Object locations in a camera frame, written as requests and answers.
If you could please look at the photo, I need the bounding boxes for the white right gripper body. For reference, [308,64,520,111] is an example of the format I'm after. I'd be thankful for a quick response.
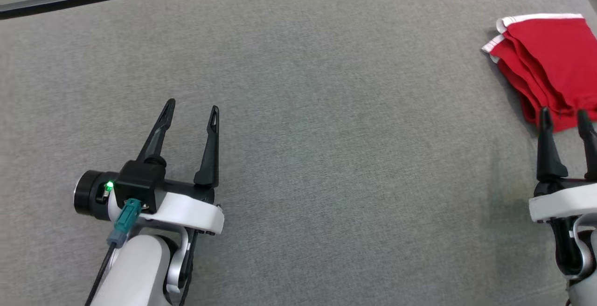
[528,178,597,224]

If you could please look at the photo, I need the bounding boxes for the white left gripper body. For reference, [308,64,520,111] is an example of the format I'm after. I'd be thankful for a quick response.
[139,179,225,236]

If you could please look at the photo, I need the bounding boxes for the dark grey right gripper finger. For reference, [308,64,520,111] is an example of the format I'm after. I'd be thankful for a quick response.
[577,109,597,181]
[536,107,569,183]

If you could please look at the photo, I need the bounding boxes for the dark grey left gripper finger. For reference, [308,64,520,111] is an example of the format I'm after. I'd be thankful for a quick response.
[194,105,220,188]
[136,98,176,167]

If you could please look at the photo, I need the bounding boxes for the red shorts with white trim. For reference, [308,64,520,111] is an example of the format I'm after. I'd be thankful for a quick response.
[481,13,597,134]

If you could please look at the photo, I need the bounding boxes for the left cable with teal plug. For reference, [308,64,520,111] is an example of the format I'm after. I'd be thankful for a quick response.
[84,198,142,306]

